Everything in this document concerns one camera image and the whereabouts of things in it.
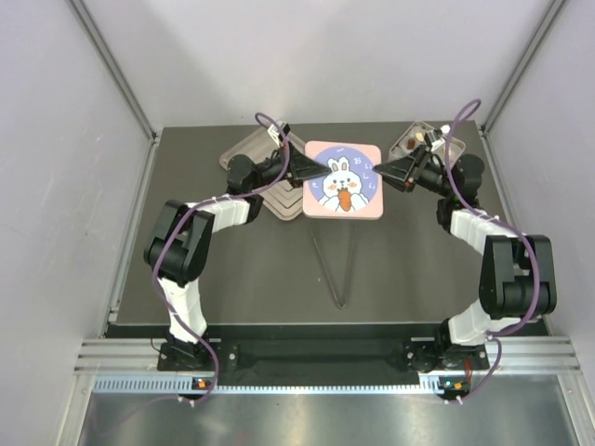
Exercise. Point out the pink chocolate tin box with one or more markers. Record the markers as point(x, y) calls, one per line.
point(399, 148)

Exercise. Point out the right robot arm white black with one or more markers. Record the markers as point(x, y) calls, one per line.
point(517, 277)

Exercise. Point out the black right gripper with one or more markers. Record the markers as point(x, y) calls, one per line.
point(397, 173)

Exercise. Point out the silver tin lid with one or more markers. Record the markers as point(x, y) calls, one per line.
point(352, 189)

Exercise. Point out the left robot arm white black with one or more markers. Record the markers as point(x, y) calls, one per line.
point(180, 240)

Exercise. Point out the aluminium frame rail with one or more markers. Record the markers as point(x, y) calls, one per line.
point(131, 366)

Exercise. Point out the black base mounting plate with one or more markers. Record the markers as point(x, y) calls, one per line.
point(321, 354)

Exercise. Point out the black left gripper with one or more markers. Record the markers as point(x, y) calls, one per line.
point(301, 167)

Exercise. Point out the metal tongs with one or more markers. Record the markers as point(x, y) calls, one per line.
point(338, 281)

